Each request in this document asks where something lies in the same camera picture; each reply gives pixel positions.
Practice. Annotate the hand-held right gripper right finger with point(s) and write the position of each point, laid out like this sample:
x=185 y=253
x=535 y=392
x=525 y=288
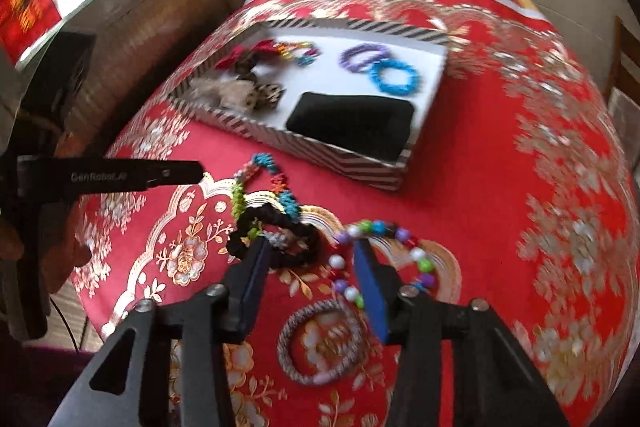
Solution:
x=372 y=287

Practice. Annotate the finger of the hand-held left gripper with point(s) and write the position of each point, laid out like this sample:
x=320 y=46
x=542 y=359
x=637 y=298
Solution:
x=125 y=177

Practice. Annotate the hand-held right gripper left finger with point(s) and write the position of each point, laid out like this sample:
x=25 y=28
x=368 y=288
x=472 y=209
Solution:
x=255 y=267

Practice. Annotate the black scrunchie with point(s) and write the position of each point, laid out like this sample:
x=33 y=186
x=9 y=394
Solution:
x=300 y=247

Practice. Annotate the striped cardboard box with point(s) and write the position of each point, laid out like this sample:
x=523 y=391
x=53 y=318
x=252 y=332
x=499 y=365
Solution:
x=330 y=157

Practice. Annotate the grey braided hair band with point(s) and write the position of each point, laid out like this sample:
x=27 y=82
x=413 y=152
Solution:
x=287 y=332

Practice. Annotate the white fluffy hair accessory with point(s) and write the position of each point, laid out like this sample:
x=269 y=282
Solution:
x=215 y=92

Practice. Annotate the leopard print scrunchie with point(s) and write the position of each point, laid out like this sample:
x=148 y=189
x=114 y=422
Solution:
x=265 y=97

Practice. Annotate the black velvet pad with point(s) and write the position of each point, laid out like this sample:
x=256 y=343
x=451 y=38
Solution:
x=350 y=122

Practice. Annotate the red floral tablecloth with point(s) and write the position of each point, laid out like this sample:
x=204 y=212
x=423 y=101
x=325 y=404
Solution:
x=500 y=132

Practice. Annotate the red window decoration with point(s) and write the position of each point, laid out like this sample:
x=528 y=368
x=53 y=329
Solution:
x=25 y=2

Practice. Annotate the brown wooden chair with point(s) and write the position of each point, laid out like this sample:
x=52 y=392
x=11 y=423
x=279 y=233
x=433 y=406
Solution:
x=620 y=52

